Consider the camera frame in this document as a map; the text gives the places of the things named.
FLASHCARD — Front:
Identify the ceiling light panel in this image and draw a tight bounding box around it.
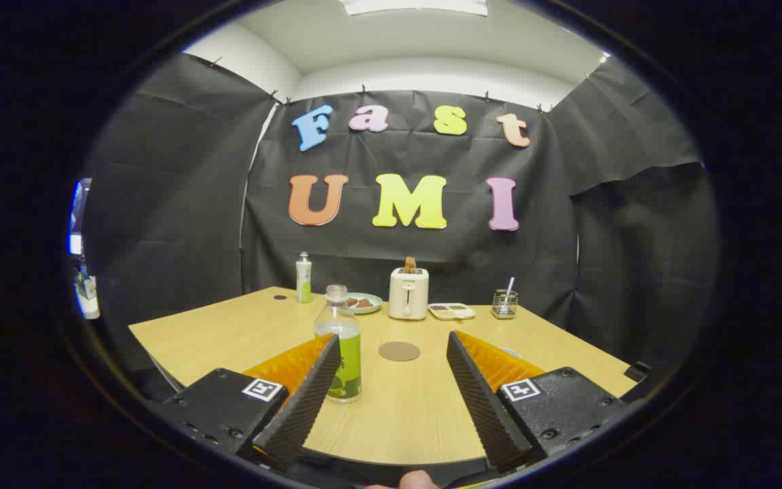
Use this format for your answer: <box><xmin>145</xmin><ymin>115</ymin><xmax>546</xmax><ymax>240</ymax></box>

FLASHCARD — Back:
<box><xmin>340</xmin><ymin>0</ymin><xmax>488</xmax><ymax>16</ymax></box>

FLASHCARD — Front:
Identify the white and blue equipment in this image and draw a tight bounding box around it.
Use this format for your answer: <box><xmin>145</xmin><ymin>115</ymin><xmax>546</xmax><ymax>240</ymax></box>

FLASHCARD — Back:
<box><xmin>69</xmin><ymin>178</ymin><xmax>101</xmax><ymax>320</ymax></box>

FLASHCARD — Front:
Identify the pale green plate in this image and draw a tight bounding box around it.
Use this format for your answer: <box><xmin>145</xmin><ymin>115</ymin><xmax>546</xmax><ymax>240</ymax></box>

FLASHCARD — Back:
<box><xmin>345</xmin><ymin>293</ymin><xmax>384</xmax><ymax>314</ymax></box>

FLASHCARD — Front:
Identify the wooden table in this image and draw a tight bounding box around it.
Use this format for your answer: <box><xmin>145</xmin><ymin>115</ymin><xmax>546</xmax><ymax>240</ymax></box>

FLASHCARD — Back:
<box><xmin>128</xmin><ymin>286</ymin><xmax>638</xmax><ymax>466</ymax></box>

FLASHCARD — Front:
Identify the white toaster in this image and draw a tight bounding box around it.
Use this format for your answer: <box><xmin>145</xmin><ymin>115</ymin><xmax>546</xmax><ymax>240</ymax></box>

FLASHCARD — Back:
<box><xmin>388</xmin><ymin>267</ymin><xmax>430</xmax><ymax>321</ymax></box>

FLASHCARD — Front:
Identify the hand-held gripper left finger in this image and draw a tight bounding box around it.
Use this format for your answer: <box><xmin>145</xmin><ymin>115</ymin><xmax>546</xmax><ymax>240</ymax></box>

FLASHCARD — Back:
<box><xmin>153</xmin><ymin>333</ymin><xmax>342</xmax><ymax>473</ymax></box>

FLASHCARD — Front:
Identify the green label juice bottle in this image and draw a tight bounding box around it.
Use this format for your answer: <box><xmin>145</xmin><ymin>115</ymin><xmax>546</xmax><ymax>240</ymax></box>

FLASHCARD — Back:
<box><xmin>314</xmin><ymin>285</ymin><xmax>362</xmax><ymax>403</ymax></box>

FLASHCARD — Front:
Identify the wire mesh holder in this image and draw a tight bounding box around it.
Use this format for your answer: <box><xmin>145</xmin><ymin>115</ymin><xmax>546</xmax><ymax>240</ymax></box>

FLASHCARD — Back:
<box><xmin>491</xmin><ymin>289</ymin><xmax>519</xmax><ymax>320</ymax></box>

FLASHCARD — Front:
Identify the white divided condiment tray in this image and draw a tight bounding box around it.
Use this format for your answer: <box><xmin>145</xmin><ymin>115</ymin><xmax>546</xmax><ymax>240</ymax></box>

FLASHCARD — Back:
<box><xmin>428</xmin><ymin>303</ymin><xmax>476</xmax><ymax>321</ymax></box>

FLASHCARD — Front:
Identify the small white green bottle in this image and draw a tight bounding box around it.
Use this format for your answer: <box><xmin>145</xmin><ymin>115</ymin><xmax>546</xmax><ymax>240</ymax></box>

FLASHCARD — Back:
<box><xmin>295</xmin><ymin>252</ymin><xmax>313</xmax><ymax>304</ymax></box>

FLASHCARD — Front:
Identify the round brown coaster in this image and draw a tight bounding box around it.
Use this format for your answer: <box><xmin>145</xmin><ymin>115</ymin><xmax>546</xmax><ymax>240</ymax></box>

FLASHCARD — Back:
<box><xmin>378</xmin><ymin>341</ymin><xmax>422</xmax><ymax>362</ymax></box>

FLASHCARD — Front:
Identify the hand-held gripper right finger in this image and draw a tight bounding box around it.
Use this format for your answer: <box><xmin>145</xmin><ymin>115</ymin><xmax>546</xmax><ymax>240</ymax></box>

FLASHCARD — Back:
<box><xmin>447</xmin><ymin>331</ymin><xmax>636</xmax><ymax>474</ymax></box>

